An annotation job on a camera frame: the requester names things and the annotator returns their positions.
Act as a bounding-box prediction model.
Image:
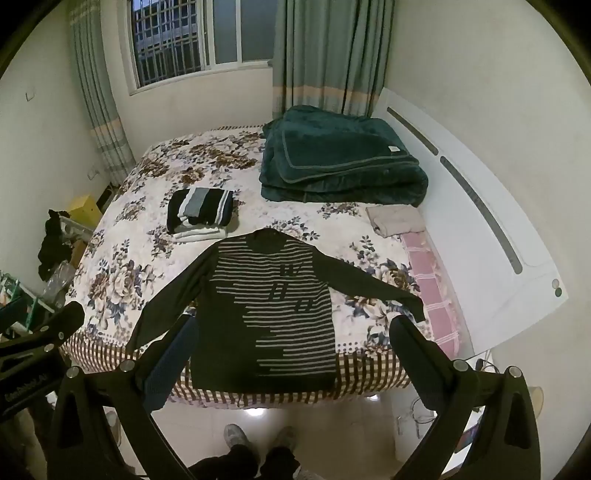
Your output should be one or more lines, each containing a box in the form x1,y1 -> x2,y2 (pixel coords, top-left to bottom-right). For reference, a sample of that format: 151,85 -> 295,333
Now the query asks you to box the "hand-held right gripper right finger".
389,315 -> 541,480

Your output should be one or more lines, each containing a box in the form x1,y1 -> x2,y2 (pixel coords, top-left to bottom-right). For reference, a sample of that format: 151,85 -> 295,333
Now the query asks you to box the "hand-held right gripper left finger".
48,314 -> 199,480

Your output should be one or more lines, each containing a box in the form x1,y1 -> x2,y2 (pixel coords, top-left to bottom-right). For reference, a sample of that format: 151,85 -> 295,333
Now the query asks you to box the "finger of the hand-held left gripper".
0,302 -> 86,370

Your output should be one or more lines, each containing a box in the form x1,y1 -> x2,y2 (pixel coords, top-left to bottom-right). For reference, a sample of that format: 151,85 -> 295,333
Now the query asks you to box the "black striped sweater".
126,228 -> 426,401

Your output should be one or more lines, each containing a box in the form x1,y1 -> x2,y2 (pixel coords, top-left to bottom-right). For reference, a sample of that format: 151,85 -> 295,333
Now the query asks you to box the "green rack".
0,270 -> 51,334

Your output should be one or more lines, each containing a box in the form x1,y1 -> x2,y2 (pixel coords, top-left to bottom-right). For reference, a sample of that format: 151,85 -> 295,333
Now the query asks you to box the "clear plastic bag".
45,261 -> 77,297

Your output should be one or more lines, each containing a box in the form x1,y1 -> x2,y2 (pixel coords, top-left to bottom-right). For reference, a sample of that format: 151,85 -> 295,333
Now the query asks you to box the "pink checked cloth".
399,231 -> 472,358

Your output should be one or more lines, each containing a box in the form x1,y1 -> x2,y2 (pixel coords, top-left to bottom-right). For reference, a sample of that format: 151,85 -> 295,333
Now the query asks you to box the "black cloth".
38,210 -> 77,280

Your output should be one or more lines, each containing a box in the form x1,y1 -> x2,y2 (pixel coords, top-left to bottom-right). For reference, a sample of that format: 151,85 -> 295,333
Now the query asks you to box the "person's left shoe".
224,424 -> 253,450

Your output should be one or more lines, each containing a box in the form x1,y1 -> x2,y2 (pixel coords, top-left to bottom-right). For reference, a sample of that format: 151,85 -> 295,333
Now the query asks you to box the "white patterned tablecloth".
60,124 -> 472,409

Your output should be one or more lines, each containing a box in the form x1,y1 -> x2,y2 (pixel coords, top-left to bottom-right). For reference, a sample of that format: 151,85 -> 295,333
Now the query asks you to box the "yellow box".
68,195 -> 103,229

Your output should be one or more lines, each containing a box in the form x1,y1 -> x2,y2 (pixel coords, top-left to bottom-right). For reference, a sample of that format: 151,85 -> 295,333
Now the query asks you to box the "folded beige garment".
366,204 -> 426,238

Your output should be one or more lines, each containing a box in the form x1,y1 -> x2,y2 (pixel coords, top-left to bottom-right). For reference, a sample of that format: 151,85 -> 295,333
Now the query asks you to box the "folded white garment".
173,223 -> 232,243

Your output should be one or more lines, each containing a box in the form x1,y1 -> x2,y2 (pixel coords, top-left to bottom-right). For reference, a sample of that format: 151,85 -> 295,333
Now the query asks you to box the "white headboard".
369,88 -> 566,361

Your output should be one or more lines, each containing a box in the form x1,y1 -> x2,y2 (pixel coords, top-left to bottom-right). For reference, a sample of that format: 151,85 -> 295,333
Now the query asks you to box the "folded black grey striped garment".
167,187 -> 235,232

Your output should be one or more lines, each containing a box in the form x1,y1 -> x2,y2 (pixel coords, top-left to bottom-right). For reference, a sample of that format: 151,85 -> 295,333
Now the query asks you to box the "folded dark green blanket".
259,105 -> 429,208

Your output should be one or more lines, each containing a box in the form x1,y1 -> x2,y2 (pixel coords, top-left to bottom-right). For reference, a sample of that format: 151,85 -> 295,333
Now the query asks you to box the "green striped curtain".
67,0 -> 137,185
271,0 -> 395,118

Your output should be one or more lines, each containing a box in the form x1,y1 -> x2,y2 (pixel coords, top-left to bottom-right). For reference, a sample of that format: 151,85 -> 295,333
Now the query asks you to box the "barred window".
122,0 -> 278,95

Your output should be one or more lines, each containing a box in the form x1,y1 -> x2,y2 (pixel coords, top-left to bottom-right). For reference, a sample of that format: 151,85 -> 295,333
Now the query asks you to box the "white cable tangle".
396,392 -> 439,426

